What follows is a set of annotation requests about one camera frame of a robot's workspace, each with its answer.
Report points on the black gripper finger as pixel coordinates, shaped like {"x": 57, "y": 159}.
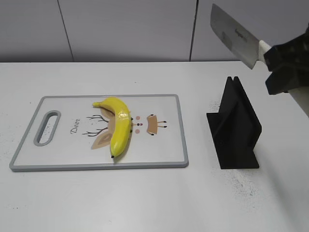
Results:
{"x": 293, "y": 53}
{"x": 287, "y": 77}

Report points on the white handled cleaver knife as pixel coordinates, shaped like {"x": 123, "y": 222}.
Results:
{"x": 243, "y": 44}

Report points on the yellow plastic banana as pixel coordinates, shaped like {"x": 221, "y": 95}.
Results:
{"x": 122, "y": 126}

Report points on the black knife stand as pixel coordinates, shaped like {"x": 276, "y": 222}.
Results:
{"x": 235, "y": 128}

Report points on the white grey deer cutting board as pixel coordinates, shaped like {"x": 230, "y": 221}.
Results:
{"x": 66, "y": 133}

